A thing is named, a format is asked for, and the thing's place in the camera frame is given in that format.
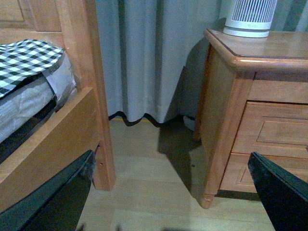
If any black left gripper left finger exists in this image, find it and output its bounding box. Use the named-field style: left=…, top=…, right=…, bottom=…
left=0, top=150, right=95, bottom=231

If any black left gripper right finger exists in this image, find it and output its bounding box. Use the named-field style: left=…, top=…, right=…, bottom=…
left=248, top=152, right=308, bottom=231

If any wooden drawer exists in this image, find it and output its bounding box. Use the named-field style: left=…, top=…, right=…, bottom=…
left=220, top=153, right=308, bottom=193
left=232, top=102, right=308, bottom=159

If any wooden nightstand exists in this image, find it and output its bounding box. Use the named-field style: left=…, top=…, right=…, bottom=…
left=194, top=29, right=308, bottom=208

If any plastic wrapped mattress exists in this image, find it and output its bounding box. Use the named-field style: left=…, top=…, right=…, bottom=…
left=0, top=52, right=76, bottom=141

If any checkered black white sheet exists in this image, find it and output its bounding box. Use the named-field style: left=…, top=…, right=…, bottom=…
left=0, top=39, right=64, bottom=98

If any grey curtain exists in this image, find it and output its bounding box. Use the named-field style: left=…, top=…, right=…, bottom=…
left=95, top=0, right=308, bottom=128

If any white cylindrical air purifier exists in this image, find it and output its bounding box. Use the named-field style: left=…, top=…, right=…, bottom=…
left=223, top=0, right=277, bottom=38

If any wooden bed frame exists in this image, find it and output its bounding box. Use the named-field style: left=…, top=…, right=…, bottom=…
left=0, top=0, right=116, bottom=211

